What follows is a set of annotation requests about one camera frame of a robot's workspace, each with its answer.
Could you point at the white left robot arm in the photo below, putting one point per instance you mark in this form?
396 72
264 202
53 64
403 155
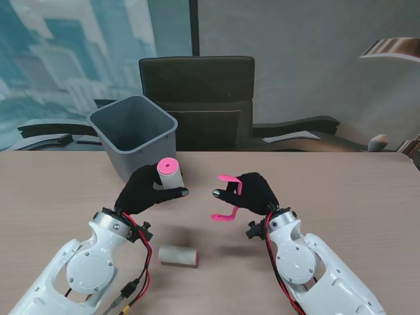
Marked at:
85 265

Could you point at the white sticky lint roll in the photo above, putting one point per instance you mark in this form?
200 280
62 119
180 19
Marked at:
177 256
170 178

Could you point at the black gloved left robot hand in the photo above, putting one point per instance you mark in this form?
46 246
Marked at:
138 193

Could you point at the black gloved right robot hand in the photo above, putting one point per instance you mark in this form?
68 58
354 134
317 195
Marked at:
256 193

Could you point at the copper striped corner piece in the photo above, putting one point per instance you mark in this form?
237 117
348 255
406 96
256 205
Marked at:
410 147

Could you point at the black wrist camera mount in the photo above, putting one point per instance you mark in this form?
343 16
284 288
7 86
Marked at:
256 231
144 231

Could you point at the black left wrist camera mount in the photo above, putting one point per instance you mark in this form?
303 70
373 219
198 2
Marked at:
144 231

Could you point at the white paper sheet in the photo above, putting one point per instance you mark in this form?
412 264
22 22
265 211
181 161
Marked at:
292 136

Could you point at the small black box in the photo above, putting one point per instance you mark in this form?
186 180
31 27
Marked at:
65 139

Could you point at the grey flat card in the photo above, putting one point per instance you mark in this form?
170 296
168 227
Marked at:
88 141

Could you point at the grey plastic waste bin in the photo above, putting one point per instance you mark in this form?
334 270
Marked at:
144 157

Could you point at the black window frame post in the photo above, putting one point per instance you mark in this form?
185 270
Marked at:
194 26

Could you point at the beige round knob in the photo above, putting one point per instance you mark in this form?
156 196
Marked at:
379 141

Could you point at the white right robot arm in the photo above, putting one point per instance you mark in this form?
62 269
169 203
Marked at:
295 259

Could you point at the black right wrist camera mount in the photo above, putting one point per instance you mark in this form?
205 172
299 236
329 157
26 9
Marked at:
256 231

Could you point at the dark curved armrest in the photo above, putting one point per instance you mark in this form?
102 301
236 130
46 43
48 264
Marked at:
49 126
311 123

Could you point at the copper striped shelf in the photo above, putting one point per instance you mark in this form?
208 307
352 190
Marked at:
390 47

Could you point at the black office chair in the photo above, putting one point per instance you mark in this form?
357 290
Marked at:
197 85

